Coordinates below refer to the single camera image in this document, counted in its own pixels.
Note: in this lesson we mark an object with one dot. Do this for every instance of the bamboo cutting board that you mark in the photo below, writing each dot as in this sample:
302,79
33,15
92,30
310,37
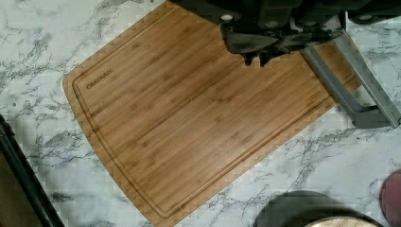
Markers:
175,117

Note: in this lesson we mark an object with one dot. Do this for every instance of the black drawer handle bar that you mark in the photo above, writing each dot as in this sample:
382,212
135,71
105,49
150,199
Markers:
27,179

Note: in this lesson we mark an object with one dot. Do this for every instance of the wooden drawer box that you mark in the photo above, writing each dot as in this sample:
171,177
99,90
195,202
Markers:
15,209

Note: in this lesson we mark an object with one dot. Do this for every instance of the dark pot with wooden lid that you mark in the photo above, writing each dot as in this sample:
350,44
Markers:
302,207

